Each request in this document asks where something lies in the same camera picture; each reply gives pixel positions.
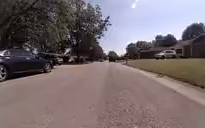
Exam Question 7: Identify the dark vehicle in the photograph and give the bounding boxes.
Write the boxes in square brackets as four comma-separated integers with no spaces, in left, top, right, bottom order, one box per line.
[108,54,119,63]

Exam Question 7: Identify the grey asphalt road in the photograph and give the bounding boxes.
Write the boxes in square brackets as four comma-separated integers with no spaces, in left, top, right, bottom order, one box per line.
[0,60,205,128]

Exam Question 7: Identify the dark parked car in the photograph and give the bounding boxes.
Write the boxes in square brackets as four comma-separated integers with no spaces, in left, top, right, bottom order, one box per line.
[37,51,64,67]

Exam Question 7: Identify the white car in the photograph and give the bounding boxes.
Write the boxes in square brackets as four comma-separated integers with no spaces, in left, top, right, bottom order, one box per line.
[154,49,178,60]

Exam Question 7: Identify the trees behind houses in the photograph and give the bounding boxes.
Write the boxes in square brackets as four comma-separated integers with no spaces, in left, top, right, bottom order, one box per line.
[125,22,205,58]

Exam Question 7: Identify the row of trees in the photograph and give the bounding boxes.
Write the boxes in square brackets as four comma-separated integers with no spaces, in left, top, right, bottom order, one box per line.
[0,0,112,63]

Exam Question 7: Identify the pale concrete kerb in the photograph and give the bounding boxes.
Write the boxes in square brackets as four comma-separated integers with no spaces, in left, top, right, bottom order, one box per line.
[121,62,205,112]

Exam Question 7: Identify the green grass lawn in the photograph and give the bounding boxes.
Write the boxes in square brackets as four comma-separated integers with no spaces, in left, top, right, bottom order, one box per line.
[127,57,205,91]

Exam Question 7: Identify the dark blue car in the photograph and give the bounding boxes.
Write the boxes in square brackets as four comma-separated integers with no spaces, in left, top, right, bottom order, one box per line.
[0,48,54,83]

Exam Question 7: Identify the dark brick house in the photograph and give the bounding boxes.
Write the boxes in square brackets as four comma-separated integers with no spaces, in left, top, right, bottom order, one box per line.
[138,33,205,60]

